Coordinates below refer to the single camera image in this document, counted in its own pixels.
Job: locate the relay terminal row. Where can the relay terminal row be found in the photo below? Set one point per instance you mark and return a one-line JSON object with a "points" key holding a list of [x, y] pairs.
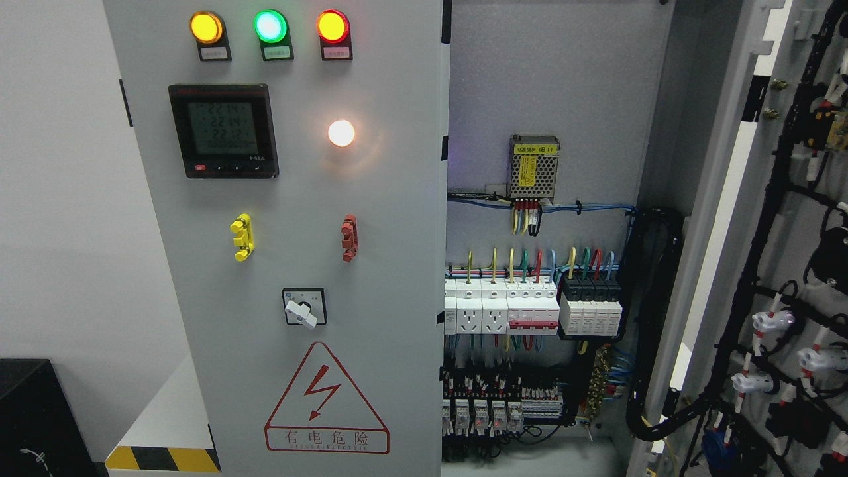
{"points": [[491, 403]]}

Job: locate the white socket breaker row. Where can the white socket breaker row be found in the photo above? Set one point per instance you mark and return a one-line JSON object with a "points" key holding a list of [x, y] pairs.
{"points": [[500, 307]]}

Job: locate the grey cabinet door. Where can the grey cabinet door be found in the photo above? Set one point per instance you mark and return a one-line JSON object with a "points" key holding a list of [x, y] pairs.
{"points": [[741, 341], [389, 78]]}

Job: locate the green indicator lamp left door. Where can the green indicator lamp left door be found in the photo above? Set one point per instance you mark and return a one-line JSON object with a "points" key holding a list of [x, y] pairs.
{"points": [[270, 26]]}

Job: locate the white glowing indicator lamp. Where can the white glowing indicator lamp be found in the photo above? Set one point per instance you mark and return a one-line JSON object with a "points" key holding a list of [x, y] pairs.
{"points": [[341, 133]]}

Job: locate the yellow terminal post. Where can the yellow terminal post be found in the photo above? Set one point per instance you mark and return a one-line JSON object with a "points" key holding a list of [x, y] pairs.
{"points": [[243, 239]]}

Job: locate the black digital power meter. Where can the black digital power meter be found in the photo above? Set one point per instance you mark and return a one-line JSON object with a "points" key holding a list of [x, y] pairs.
{"points": [[225, 131]]}

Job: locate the white rotary selector switch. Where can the white rotary selector switch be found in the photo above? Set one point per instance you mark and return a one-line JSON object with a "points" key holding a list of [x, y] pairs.
{"points": [[305, 306]]}

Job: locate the metal mesh power supply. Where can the metal mesh power supply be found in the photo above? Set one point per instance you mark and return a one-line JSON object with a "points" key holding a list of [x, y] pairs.
{"points": [[533, 167]]}

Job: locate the red triangle warning sticker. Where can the red triangle warning sticker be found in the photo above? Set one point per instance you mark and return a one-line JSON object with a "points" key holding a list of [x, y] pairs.
{"points": [[323, 410]]}

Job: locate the red terminal post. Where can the red terminal post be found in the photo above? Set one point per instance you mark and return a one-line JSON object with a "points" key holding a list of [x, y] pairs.
{"points": [[349, 241]]}

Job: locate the red indicator lamp left door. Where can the red indicator lamp left door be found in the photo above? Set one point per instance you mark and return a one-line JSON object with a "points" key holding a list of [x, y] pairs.
{"points": [[332, 26]]}

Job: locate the black box at left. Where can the black box at left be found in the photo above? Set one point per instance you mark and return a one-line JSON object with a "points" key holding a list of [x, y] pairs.
{"points": [[39, 435]]}

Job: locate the yellow indicator lamp left door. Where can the yellow indicator lamp left door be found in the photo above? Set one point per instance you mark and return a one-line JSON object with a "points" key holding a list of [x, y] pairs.
{"points": [[207, 27]]}

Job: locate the black white surge protector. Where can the black white surge protector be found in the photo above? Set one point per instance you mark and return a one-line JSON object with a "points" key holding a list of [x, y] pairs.
{"points": [[590, 308]]}

